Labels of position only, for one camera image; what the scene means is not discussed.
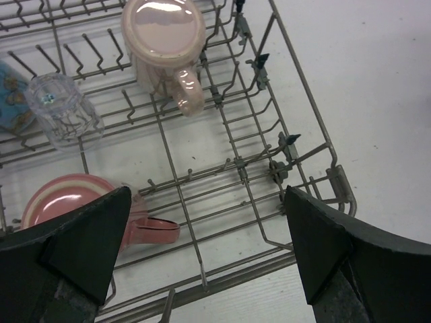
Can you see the grey wire dish rack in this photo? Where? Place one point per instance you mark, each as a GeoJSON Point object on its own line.
{"type": "Point", "coordinates": [220, 175]}

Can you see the blue printed cup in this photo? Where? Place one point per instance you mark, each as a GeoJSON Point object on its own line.
{"type": "Point", "coordinates": [16, 114]}

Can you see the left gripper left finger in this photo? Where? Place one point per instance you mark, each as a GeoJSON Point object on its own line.
{"type": "Point", "coordinates": [60, 270]}

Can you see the salmon pink mug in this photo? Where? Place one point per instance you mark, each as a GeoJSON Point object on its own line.
{"type": "Point", "coordinates": [70, 192]}

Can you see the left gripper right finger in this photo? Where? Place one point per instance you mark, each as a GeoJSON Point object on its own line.
{"type": "Point", "coordinates": [352, 271]}

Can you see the pale pink mug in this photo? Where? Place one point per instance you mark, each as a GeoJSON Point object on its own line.
{"type": "Point", "coordinates": [164, 40]}

